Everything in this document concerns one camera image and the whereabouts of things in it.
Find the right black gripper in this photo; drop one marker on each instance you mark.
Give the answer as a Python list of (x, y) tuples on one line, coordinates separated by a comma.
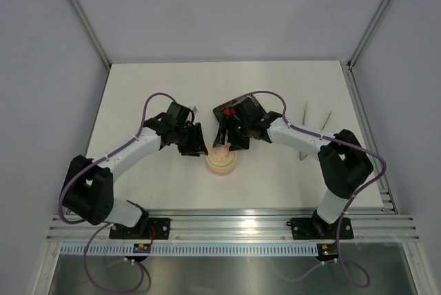
[(236, 144)]

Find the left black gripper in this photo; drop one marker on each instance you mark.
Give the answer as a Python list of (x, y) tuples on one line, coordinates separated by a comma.
[(197, 147)]

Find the pink and cream lunch bowl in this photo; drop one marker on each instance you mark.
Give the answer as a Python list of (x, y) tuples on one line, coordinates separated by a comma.
[(221, 170)]

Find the metal tongs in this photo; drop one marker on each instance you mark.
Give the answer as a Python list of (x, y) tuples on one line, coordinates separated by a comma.
[(315, 118)]

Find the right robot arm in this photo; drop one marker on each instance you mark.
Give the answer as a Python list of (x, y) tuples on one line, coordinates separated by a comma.
[(344, 166)]

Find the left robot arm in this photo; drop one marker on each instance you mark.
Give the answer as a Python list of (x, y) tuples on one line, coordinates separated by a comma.
[(88, 190)]

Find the black patterned square plate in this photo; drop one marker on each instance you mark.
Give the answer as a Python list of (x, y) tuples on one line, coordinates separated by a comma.
[(243, 108)]

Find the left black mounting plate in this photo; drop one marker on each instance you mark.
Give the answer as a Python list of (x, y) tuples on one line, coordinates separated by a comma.
[(158, 229)]

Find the black mounting plate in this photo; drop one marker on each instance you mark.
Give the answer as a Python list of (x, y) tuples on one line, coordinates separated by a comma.
[(158, 229), (309, 228)]

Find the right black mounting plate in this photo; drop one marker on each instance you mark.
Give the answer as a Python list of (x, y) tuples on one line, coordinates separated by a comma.
[(309, 228)]

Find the white slotted cable duct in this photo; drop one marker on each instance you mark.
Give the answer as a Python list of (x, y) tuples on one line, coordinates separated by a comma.
[(192, 249)]

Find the aluminium rail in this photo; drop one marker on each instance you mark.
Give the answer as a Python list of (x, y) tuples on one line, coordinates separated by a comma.
[(270, 226)]

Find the left aluminium frame post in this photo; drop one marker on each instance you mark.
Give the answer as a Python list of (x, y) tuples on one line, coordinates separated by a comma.
[(90, 32)]

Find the aluminium frame post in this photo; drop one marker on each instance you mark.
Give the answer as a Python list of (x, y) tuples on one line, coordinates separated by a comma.
[(90, 32), (368, 33)]

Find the right aluminium frame post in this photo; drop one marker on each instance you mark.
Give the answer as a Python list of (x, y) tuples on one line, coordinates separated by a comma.
[(368, 33)]

